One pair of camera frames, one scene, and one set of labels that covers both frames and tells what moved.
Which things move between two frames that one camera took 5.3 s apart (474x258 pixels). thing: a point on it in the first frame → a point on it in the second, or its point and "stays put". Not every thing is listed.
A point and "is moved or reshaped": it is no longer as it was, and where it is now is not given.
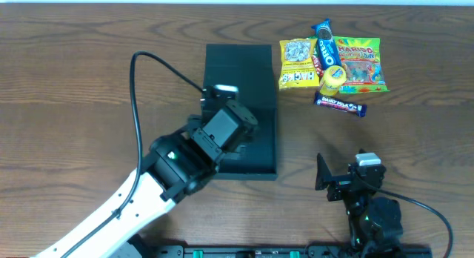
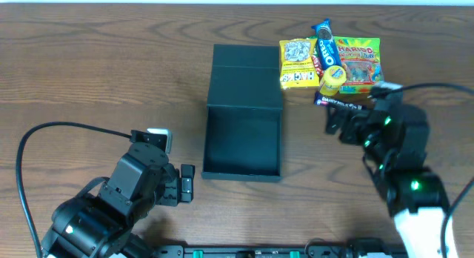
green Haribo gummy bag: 361,58 stays put
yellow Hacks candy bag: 297,63 stays put
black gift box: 249,67 is moved or reshaped
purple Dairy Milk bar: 333,102 stays put
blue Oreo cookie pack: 329,53 stays put
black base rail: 291,251 stays put
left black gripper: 212,103 → 175,184
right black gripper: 334,182 → 348,121
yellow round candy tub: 333,77 stays put
